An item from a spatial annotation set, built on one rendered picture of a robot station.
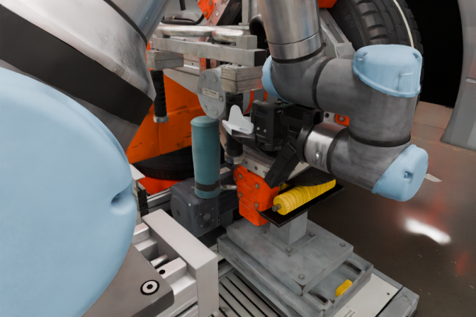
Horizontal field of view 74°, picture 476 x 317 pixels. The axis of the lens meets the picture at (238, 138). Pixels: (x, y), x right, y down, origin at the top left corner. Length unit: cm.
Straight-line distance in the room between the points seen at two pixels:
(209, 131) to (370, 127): 61
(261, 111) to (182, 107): 77
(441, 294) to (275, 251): 71
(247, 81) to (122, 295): 43
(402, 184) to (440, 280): 126
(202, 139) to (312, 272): 59
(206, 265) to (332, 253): 91
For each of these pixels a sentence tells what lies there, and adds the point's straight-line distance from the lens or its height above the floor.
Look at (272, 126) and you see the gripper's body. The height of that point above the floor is 87.
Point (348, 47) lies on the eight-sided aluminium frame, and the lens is 75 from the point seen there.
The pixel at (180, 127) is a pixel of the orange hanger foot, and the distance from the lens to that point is 128.
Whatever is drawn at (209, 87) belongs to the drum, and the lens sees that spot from 81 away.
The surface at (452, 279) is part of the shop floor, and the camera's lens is 171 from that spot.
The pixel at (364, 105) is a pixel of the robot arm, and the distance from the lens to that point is 41.
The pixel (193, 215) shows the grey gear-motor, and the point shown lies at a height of 34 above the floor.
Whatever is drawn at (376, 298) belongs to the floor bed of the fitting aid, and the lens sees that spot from 138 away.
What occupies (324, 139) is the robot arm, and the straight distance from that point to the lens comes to 47.
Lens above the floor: 105
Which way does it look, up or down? 22 degrees down
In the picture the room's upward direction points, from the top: straight up
